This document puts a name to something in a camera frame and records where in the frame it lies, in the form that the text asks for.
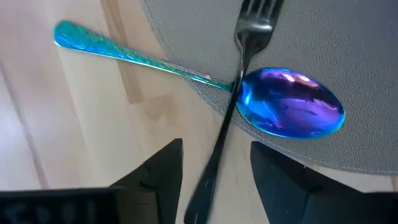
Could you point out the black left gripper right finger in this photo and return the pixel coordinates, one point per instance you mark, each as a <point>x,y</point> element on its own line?
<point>295,199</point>

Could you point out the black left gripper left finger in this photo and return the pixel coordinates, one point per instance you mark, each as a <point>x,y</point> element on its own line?
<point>140,199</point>

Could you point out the iridescent metal spoon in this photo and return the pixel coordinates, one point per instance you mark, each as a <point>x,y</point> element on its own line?
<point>289,102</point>

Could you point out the black metal fork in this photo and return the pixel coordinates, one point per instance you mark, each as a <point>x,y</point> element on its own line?
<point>248,40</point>

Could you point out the grey round placemat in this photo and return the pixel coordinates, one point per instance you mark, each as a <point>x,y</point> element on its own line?
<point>342,37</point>

